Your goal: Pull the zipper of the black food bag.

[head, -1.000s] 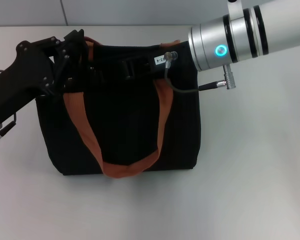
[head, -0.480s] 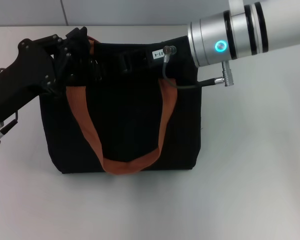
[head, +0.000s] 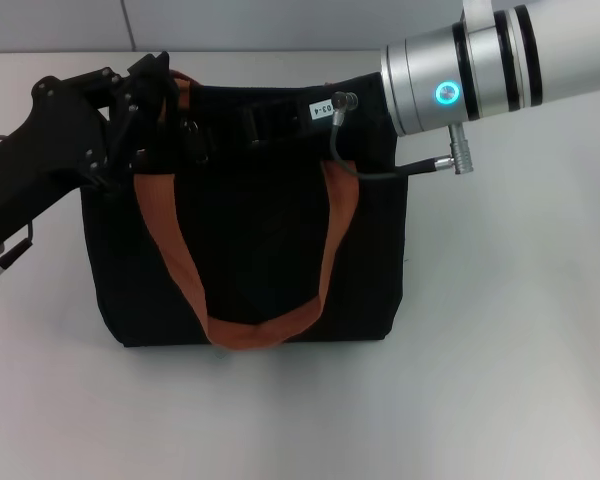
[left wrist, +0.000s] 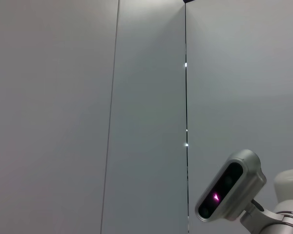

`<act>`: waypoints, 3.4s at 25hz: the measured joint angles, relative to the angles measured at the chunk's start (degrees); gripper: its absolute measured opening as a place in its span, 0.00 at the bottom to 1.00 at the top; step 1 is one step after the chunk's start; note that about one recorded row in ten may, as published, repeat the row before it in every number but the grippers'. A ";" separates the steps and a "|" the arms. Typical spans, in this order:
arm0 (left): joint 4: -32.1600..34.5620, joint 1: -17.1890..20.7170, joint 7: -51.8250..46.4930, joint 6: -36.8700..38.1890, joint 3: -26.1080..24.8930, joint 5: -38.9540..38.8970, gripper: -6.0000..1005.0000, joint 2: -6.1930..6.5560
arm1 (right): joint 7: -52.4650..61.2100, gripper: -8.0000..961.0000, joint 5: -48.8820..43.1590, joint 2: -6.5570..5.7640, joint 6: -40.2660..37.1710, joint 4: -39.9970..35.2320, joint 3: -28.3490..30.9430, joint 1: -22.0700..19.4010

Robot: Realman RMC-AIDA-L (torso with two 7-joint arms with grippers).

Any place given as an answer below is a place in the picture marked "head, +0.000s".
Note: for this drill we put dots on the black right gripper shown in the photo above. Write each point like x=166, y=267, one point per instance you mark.
x=360, y=110

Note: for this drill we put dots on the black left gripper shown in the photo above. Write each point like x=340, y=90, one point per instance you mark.
x=45, y=150

